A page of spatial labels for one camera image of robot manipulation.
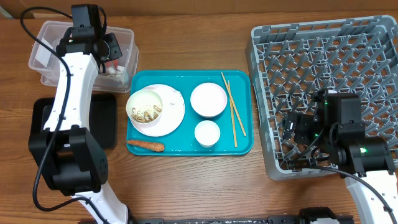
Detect white tissue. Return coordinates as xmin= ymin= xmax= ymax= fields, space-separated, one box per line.
xmin=106 ymin=65 xmax=126 ymax=83

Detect white bowl with food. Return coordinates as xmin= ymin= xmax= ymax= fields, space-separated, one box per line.
xmin=126 ymin=89 xmax=163 ymax=126

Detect small white cup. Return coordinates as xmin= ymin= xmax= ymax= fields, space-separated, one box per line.
xmin=194 ymin=120 xmax=221 ymax=147

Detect large white bowl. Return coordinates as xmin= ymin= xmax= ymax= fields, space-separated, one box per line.
xmin=190 ymin=83 xmax=228 ymax=118

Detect rice and food scraps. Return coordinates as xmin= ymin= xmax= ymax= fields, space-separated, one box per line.
xmin=131 ymin=105 xmax=162 ymax=123

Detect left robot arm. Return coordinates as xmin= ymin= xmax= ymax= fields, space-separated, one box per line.
xmin=28 ymin=4 xmax=134 ymax=223

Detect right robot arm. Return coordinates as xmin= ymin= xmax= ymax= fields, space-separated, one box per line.
xmin=282 ymin=89 xmax=397 ymax=223

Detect clear plastic waste bin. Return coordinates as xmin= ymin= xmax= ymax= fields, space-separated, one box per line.
xmin=28 ymin=21 xmax=139 ymax=93

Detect black food waste tray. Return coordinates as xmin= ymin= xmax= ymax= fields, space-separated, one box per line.
xmin=28 ymin=93 xmax=118 ymax=149

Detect grey dishwasher rack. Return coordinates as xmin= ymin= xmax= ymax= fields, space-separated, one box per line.
xmin=246 ymin=15 xmax=397 ymax=180

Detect right wooden chopstick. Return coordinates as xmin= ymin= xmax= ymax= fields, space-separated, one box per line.
xmin=221 ymin=72 xmax=247 ymax=136

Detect white round plate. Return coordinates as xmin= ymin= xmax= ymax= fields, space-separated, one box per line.
xmin=126 ymin=84 xmax=185 ymax=137

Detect orange carrot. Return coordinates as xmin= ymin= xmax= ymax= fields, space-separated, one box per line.
xmin=126 ymin=140 xmax=165 ymax=152

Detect teal serving tray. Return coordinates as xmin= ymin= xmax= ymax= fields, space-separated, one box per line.
xmin=126 ymin=70 xmax=254 ymax=156

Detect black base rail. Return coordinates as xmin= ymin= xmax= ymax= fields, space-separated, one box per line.
xmin=133 ymin=207 xmax=354 ymax=224

